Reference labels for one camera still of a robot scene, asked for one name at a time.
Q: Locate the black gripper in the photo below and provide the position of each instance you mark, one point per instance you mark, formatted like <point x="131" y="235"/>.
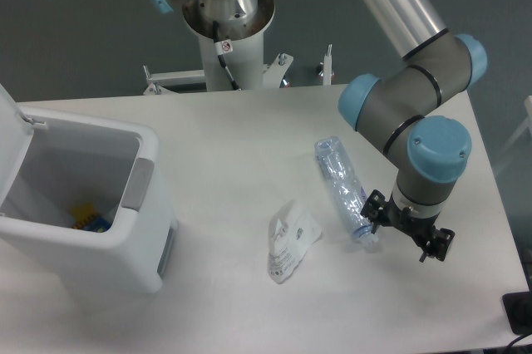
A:
<point x="433" y="242"/>

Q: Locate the crushed clear plastic bottle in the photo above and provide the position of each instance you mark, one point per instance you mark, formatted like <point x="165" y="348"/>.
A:
<point x="345" y="188"/>

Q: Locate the white plastic wrapper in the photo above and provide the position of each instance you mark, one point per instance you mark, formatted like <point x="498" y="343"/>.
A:
<point x="291" y="232"/>

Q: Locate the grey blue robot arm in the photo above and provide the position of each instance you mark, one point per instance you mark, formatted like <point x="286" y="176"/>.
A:
<point x="396" y="116"/>

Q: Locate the yellow blue trash item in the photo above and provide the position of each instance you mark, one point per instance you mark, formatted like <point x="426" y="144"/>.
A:
<point x="88" y="219"/>

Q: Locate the white trash can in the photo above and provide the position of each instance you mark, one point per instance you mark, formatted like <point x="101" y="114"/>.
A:
<point x="52" y="161"/>

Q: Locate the black device at edge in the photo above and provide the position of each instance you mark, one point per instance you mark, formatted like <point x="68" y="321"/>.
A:
<point x="518" y="311"/>

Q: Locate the white frame at right edge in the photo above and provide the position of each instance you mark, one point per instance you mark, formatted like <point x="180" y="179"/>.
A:
<point x="515" y="143"/>

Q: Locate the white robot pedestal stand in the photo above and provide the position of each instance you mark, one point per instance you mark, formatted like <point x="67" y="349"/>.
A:
<point x="231" y="41"/>

